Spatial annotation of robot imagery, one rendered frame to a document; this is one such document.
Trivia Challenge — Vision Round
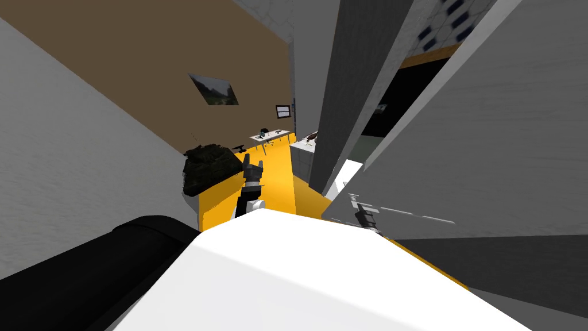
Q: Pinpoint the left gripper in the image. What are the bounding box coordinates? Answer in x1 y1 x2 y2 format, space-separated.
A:
242 153 265 186

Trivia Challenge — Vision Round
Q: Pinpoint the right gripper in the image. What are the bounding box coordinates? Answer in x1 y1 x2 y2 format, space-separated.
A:
355 204 381 235

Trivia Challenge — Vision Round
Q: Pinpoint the white desk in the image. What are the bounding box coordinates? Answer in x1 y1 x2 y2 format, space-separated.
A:
249 128 292 156

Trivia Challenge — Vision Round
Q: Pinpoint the white cabinet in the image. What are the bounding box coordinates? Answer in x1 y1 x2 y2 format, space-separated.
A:
289 130 320 183

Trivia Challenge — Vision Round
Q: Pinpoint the grey door leaf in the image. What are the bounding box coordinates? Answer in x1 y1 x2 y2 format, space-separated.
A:
321 0 588 241

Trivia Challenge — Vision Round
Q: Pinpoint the landscape picture on wall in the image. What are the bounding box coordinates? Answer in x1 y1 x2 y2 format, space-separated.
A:
188 72 239 106

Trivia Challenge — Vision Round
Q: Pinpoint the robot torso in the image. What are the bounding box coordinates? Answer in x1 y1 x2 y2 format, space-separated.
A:
112 207 533 331

